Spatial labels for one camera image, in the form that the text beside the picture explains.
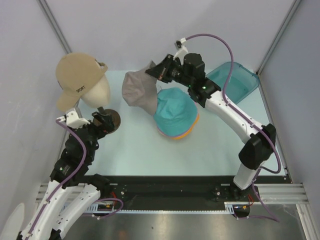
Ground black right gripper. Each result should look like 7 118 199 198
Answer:
146 53 193 88

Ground grey hat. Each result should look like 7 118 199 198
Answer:
121 60 158 116

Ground teal hat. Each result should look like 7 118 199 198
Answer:
153 87 198 131

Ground purple hat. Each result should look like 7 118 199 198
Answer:
157 127 184 137

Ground tan baseball cap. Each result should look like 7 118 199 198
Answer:
55 52 108 112

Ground yellow bucket hat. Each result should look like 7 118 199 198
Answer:
169 114 200 140

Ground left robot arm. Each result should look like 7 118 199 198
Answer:
17 108 121 240

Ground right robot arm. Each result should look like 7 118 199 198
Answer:
145 53 276 201

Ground cream mannequin head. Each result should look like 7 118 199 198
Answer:
81 75 111 109

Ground teal plastic bin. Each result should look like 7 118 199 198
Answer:
206 62 260 105

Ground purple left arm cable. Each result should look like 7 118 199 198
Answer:
27 118 88 233

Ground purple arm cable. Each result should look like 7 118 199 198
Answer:
27 118 88 233
185 33 281 223

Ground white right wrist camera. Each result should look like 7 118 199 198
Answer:
173 37 189 61

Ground aluminium corner rail left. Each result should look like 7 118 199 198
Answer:
36 0 72 54

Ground aluminium corner rail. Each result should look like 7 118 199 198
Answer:
257 0 304 73
36 0 72 54

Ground aluminium corner rail right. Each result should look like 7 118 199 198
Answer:
257 0 304 73

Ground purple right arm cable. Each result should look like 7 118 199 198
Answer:
185 33 281 223

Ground white slotted cable duct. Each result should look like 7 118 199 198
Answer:
84 202 250 216

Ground aluminium frame rail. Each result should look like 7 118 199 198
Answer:
35 183 309 205

